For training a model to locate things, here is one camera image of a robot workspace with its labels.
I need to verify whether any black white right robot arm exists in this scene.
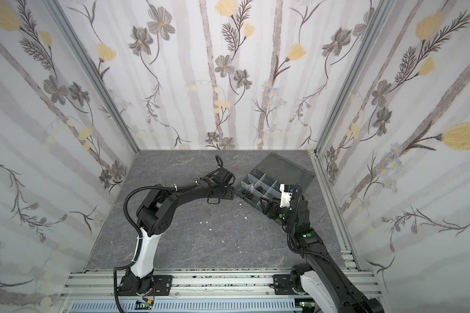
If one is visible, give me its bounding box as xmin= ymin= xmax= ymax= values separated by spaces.
xmin=262 ymin=184 xmax=384 ymax=312

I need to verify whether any white slotted cable duct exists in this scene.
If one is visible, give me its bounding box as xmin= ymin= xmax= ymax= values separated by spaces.
xmin=66 ymin=299 xmax=303 ymax=312

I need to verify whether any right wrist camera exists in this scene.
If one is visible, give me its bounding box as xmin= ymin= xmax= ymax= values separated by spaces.
xmin=279 ymin=184 xmax=295 ymax=208

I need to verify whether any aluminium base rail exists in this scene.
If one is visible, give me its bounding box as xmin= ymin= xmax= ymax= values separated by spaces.
xmin=53 ymin=268 xmax=316 ymax=312

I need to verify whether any grey compartment organizer box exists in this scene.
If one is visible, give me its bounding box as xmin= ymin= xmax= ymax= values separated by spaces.
xmin=234 ymin=153 xmax=315 ymax=212

